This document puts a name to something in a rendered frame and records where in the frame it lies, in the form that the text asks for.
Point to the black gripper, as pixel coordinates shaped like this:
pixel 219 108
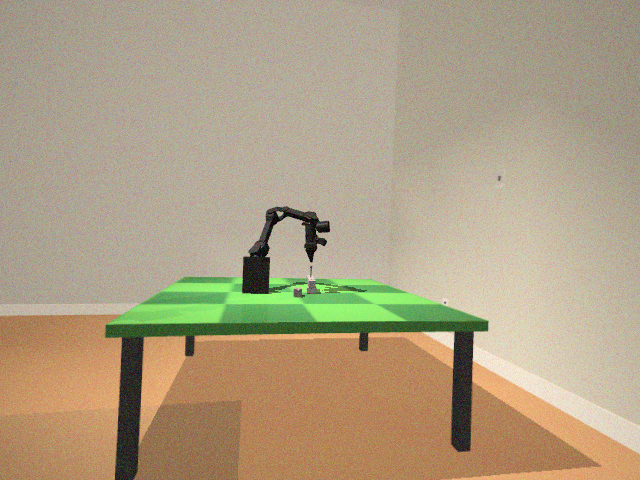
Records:
pixel 310 245

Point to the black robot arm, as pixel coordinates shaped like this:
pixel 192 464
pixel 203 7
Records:
pixel 311 223

